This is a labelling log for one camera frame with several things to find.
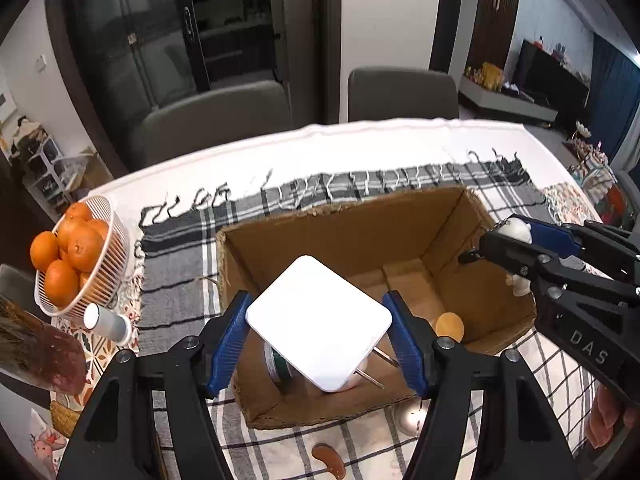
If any white tablecloth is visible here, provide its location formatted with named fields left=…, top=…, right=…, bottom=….
left=87, top=117, right=581, bottom=241

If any dark sliding glass door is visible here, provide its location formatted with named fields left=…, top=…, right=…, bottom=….
left=45, top=0, right=341, bottom=176

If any white fruit basket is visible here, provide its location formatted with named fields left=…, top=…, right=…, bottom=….
left=34, top=195, right=131, bottom=318

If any pile of oranges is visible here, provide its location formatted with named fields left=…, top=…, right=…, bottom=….
left=29, top=202, right=111, bottom=308

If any brown cashew-shaped piece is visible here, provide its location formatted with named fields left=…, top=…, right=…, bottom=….
left=311, top=444, right=347, bottom=480

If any yellow bag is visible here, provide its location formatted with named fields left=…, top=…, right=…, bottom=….
left=465, top=62, right=503, bottom=92

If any small white cylinder container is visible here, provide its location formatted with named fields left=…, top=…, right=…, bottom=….
left=84, top=304, right=133, bottom=346

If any brown cardboard box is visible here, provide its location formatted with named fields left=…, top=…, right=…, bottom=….
left=216, top=186, right=538, bottom=431

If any silver oval metal object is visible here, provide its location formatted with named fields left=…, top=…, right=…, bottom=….
left=394, top=397, right=431, bottom=436

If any blue curtain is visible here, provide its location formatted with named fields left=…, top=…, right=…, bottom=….
left=582, top=35, right=640, bottom=166

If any white storage shelf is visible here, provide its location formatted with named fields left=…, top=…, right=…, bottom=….
left=10, top=115, right=96, bottom=206

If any patterned table mat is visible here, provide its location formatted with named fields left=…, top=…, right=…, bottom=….
left=542, top=182, right=603, bottom=223
left=50, top=260, right=146, bottom=406

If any dark interior door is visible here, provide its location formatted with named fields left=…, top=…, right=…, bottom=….
left=430, top=0, right=476, bottom=71

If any low television cabinet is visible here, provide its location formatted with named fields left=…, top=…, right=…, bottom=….
left=459, top=77, right=558, bottom=131

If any grey dining chair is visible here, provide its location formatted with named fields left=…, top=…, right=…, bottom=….
left=347, top=67, right=460, bottom=123
left=127, top=80, right=293, bottom=171

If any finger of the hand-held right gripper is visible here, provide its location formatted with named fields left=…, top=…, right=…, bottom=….
left=527, top=219, right=640, bottom=283
left=457, top=232, right=576, bottom=307

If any round tan biscuit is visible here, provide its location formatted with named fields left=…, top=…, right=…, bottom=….
left=432, top=312, right=465, bottom=343

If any colourful printed cloth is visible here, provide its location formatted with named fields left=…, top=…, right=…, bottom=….
left=570, top=120, right=631, bottom=226

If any grey checked tablecloth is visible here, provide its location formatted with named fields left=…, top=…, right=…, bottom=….
left=135, top=157, right=601, bottom=480

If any dark wooden wardrobe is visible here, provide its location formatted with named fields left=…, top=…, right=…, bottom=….
left=467, top=0, right=521, bottom=68

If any person's right hand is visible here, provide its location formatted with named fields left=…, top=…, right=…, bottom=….
left=587, top=387, right=633, bottom=453

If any floral tissue pack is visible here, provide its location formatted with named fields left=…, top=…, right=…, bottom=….
left=29, top=407, right=68, bottom=467

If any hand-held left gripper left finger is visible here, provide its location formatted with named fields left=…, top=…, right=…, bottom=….
left=57, top=290, right=254, bottom=480

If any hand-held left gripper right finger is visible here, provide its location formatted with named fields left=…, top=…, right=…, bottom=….
left=381, top=290, right=581, bottom=480

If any white bear keychain figure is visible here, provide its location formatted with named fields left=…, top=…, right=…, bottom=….
left=492, top=214, right=535, bottom=297

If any wicker tissue box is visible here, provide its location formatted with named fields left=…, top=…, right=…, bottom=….
left=50, top=400, right=82, bottom=438

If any white power adapter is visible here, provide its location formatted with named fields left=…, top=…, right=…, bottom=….
left=245, top=255, right=401, bottom=394

